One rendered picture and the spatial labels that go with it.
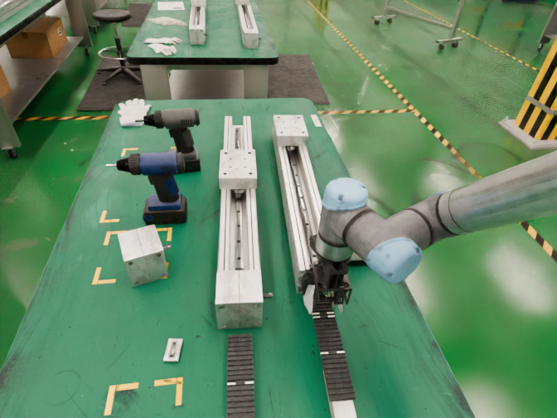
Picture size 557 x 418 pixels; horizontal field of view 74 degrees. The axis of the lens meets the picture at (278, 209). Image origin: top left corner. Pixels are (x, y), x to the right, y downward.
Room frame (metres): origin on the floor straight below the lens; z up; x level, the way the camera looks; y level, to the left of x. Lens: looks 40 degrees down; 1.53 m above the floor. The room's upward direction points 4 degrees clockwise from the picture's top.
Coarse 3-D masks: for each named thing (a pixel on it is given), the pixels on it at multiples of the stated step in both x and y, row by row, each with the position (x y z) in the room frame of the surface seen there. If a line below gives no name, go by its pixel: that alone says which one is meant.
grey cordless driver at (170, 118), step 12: (144, 120) 1.05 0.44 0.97; (156, 120) 1.05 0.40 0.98; (168, 120) 1.06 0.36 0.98; (180, 120) 1.07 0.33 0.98; (192, 120) 1.08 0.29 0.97; (180, 132) 1.08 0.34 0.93; (180, 144) 1.08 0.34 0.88; (192, 144) 1.10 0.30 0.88; (192, 156) 1.08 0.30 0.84; (192, 168) 1.07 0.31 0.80
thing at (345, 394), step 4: (328, 392) 0.32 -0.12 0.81; (332, 392) 0.32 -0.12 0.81; (336, 392) 0.32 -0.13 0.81; (340, 392) 0.32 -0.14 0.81; (344, 392) 0.32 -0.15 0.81; (348, 392) 0.33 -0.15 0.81; (352, 392) 0.33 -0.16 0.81; (332, 396) 0.32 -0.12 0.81; (336, 396) 0.32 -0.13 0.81; (340, 396) 0.32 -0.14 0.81; (344, 396) 0.32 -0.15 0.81; (348, 396) 0.32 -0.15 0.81; (352, 396) 0.32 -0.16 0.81; (332, 400) 0.31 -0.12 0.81; (336, 400) 0.31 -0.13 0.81; (340, 400) 0.31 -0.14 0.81; (344, 400) 0.31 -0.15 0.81; (348, 400) 0.31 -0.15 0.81
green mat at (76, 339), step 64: (128, 128) 1.36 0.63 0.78; (192, 128) 1.39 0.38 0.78; (256, 128) 1.43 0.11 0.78; (320, 128) 1.46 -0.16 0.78; (128, 192) 0.93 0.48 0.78; (192, 192) 0.95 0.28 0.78; (256, 192) 0.98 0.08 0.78; (320, 192) 1.00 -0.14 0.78; (64, 256) 0.65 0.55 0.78; (192, 256) 0.68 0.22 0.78; (64, 320) 0.46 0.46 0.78; (128, 320) 0.47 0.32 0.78; (192, 320) 0.48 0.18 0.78; (384, 320) 0.51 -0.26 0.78; (0, 384) 0.31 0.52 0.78; (64, 384) 0.32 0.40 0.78; (192, 384) 0.34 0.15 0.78; (256, 384) 0.35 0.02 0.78; (320, 384) 0.35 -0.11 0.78; (384, 384) 0.36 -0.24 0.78; (448, 384) 0.37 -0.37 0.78
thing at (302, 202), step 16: (288, 160) 1.11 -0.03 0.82; (304, 160) 1.06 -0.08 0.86; (288, 176) 0.96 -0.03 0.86; (304, 176) 0.99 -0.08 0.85; (288, 192) 0.87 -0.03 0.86; (304, 192) 0.93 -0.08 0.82; (288, 208) 0.80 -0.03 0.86; (304, 208) 0.84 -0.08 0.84; (320, 208) 0.81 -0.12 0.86; (288, 224) 0.78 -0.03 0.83; (304, 224) 0.77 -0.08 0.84; (288, 240) 0.75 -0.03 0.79; (304, 240) 0.68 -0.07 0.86; (304, 256) 0.62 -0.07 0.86; (304, 272) 0.58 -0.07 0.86
